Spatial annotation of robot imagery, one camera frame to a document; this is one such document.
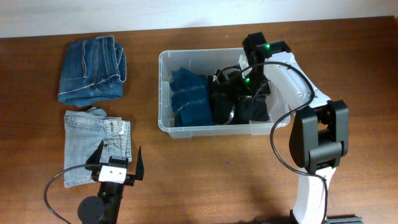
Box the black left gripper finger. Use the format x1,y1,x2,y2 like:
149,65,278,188
85,140,104,170
125,146,145,186

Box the small black garment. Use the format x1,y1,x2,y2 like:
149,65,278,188
238,94,269,124

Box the black garment with logo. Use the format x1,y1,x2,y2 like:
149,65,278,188
208,69,240,125

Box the blue garment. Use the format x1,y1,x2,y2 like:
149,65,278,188
170,67,214,127

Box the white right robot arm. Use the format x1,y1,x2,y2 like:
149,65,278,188
241,32,349,223

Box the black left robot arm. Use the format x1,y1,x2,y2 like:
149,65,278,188
77,142,144,224

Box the light blue folded jeans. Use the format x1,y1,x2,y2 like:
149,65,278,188
63,107,132,189

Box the clear plastic storage bin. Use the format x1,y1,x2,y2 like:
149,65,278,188
158,47,289,139

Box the dark blue folded jeans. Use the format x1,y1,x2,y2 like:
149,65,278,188
57,35,127,108

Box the grey right arm base rail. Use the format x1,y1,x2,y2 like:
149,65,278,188
325,216,364,224

